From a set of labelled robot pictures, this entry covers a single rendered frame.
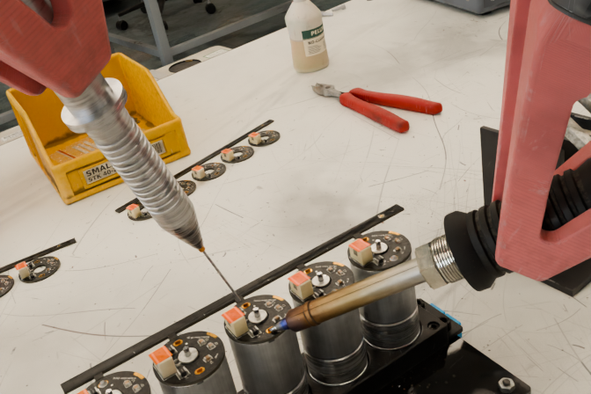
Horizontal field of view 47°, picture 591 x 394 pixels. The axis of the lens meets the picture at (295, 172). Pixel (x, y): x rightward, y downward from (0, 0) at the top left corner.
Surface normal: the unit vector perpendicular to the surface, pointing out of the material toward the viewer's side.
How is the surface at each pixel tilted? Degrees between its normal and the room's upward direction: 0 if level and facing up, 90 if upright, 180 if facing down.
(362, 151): 0
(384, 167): 0
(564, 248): 98
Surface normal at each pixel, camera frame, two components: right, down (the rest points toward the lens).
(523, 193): -0.25, 0.62
